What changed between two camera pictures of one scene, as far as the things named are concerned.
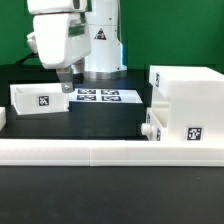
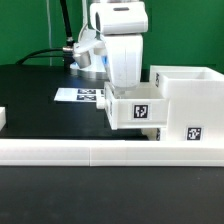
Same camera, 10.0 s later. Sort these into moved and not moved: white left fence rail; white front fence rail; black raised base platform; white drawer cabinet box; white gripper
Moved: white gripper
Not moved: white left fence rail; white drawer cabinet box; black raised base platform; white front fence rail
